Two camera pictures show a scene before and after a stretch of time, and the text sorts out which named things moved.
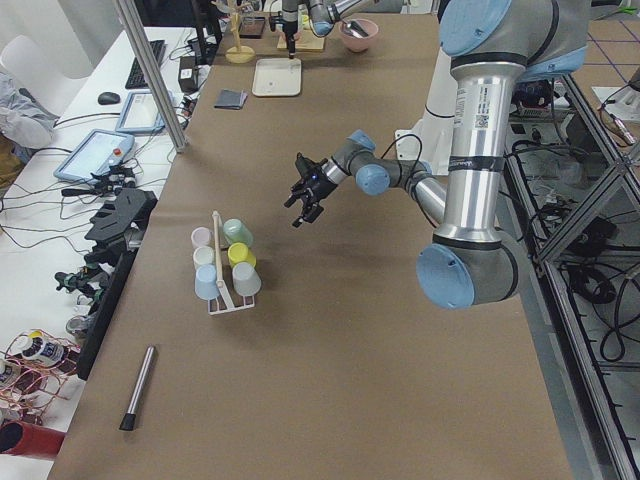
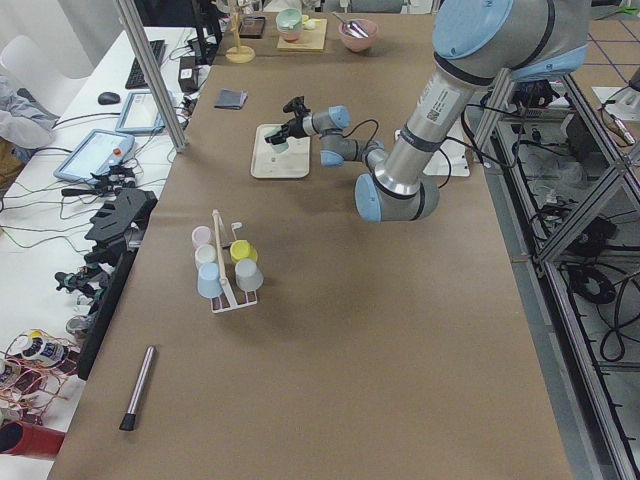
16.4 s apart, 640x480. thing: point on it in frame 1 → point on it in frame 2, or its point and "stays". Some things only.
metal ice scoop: (356, 30) stays
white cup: (203, 255) stays
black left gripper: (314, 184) → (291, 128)
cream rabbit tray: (277, 77) → (267, 163)
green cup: (235, 231) → (278, 148)
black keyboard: (135, 79) stays
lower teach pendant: (96, 153) stays
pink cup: (200, 236) stays
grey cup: (246, 279) stays
